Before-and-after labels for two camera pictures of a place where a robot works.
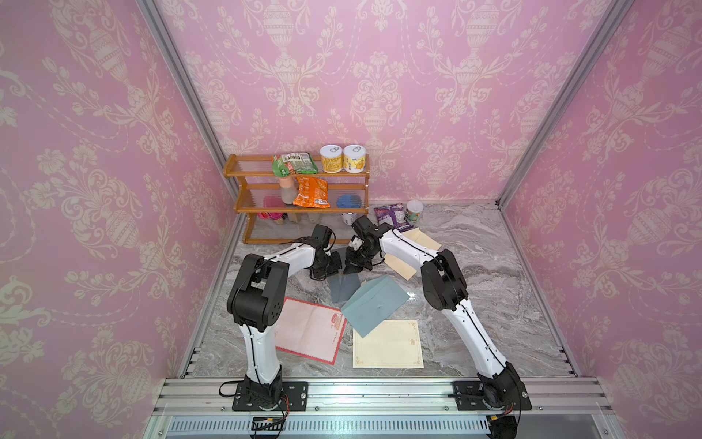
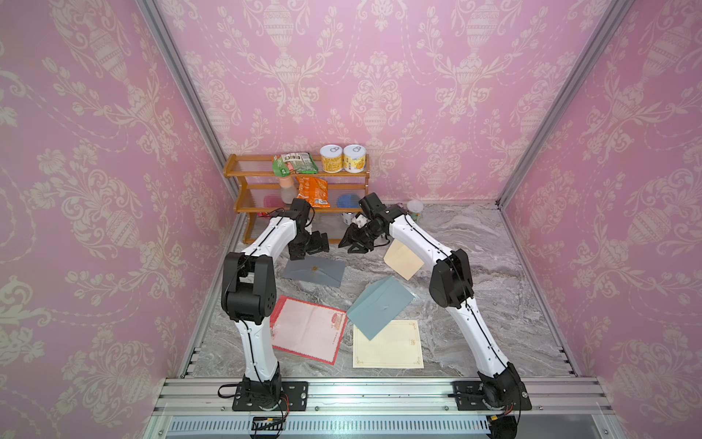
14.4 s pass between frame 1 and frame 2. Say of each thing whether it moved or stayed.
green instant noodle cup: stayed
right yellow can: stayed
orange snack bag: stayed
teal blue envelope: moved
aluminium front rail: stayed
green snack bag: stayed
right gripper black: moved
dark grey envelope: moved
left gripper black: moved
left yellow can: stayed
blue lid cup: stayed
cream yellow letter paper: stayed
